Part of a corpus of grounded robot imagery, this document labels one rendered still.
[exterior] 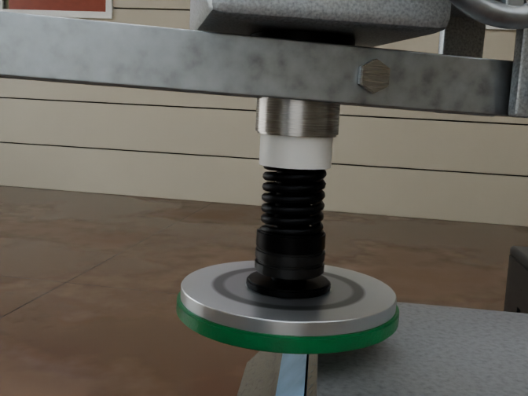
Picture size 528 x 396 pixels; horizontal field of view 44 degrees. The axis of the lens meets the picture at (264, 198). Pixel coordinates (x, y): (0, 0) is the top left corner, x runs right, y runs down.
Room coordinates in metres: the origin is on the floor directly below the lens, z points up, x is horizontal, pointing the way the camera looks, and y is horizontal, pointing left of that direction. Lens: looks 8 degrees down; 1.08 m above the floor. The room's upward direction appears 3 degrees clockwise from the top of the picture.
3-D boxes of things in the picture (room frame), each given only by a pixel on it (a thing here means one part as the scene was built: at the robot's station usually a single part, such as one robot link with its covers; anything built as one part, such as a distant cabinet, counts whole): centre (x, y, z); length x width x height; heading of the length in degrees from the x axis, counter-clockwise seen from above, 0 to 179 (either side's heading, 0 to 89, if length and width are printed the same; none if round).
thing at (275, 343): (0.63, -0.03, 0.89); 0.22 x 0.22 x 0.04
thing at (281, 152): (0.63, -0.03, 1.04); 0.07 x 0.07 x 0.04
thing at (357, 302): (0.63, -0.03, 0.89); 0.21 x 0.21 x 0.01
